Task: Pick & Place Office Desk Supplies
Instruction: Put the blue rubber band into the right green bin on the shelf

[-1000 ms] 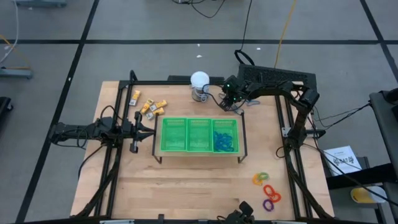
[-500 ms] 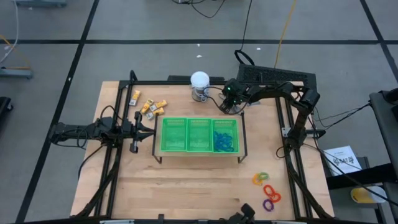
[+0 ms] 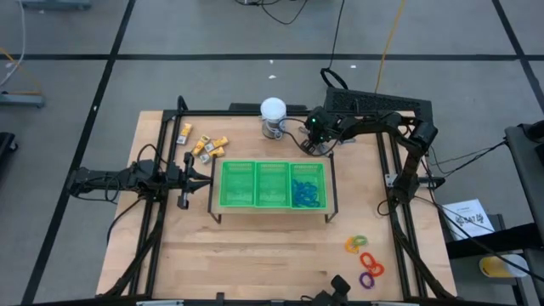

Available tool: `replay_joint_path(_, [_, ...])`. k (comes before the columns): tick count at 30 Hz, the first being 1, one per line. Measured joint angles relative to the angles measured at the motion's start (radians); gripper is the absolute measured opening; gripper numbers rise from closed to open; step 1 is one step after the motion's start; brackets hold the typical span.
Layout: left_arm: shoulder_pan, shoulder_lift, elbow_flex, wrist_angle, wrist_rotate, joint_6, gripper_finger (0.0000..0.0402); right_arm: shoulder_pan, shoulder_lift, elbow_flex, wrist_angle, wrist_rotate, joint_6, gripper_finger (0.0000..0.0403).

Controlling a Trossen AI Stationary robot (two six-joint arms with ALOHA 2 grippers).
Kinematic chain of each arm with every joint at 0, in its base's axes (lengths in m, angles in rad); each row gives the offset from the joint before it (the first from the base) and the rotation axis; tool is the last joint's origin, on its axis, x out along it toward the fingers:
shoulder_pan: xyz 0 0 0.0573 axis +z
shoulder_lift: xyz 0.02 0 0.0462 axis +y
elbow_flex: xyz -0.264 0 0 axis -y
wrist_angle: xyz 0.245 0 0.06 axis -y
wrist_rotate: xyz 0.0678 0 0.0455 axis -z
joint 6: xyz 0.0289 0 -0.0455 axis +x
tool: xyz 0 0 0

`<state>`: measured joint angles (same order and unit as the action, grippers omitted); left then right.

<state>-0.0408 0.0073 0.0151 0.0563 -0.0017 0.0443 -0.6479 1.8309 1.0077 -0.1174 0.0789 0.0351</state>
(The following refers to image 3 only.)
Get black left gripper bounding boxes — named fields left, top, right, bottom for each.
left=164, top=151, right=213, bottom=211

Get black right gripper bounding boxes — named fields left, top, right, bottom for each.
left=299, top=105, right=342, bottom=156

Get wooden shelf riser black legs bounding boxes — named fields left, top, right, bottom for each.
left=207, top=152, right=340, bottom=225

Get green slotted plastic basket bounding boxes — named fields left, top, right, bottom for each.
left=288, top=161, right=328, bottom=211
left=218, top=160, right=257, bottom=208
left=253, top=161, right=292, bottom=209

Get teal rubber band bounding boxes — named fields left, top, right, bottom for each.
left=292, top=180, right=314, bottom=201

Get yellow wrapped candies pile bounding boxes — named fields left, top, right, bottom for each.
left=190, top=134, right=212, bottom=157
left=199, top=146, right=226, bottom=165

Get yellow staple box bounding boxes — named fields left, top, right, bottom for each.
left=176, top=122, right=193, bottom=146
left=204, top=135, right=230, bottom=153

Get white-lidded jar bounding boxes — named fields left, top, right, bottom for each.
left=258, top=96, right=289, bottom=141

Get black flat device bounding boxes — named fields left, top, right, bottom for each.
left=228, top=102, right=308, bottom=113

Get black perforated computer case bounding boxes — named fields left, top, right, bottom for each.
left=321, top=86, right=435, bottom=149

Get white printed paper sheet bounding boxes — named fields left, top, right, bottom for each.
left=440, top=198, right=497, bottom=242

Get grey metal bar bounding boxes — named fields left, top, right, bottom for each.
left=0, top=91, right=47, bottom=108
left=19, top=0, right=94, bottom=13

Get black equipment piece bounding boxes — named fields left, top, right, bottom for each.
left=0, top=131, right=19, bottom=167

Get black shelf beam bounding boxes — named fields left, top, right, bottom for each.
left=445, top=222, right=544, bottom=261

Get black cart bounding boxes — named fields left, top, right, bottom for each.
left=503, top=120, right=544, bottom=256

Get yellow and white container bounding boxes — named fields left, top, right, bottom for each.
left=479, top=253, right=531, bottom=281

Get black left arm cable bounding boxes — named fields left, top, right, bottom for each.
left=138, top=143, right=167, bottom=167

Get black metal table frame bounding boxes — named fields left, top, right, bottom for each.
left=98, top=95, right=459, bottom=303

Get black loose cable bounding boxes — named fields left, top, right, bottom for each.
left=105, top=195, right=144, bottom=246

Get black looped floor cable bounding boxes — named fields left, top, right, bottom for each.
left=318, top=0, right=350, bottom=91

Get yellow floor cable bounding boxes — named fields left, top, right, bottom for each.
left=372, top=0, right=408, bottom=94

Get black curved floor cable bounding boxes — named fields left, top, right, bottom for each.
left=235, top=0, right=310, bottom=26

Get purple coil ring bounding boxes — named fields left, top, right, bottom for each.
left=358, top=271, right=377, bottom=291

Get thin black cable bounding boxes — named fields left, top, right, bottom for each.
left=428, top=197, right=544, bottom=284
left=426, top=139, right=509, bottom=178

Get white floor cable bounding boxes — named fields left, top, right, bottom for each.
left=0, top=0, right=27, bottom=88

